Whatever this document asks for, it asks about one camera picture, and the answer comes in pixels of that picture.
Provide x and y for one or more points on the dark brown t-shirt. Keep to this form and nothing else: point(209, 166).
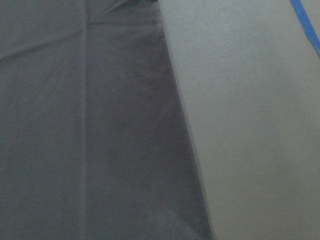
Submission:
point(93, 139)

